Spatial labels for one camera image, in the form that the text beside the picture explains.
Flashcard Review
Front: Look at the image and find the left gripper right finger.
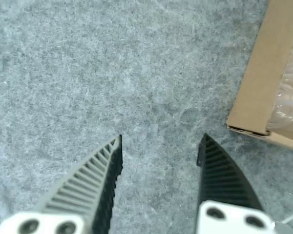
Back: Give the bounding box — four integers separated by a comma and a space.
193, 133, 276, 234

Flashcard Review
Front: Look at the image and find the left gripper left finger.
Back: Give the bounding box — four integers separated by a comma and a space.
0, 134, 124, 234

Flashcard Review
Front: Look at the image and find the cardboard box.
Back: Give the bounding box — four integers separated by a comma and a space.
226, 0, 293, 154

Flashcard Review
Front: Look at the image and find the clear plastic bottle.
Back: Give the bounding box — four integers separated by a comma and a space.
267, 29, 293, 131

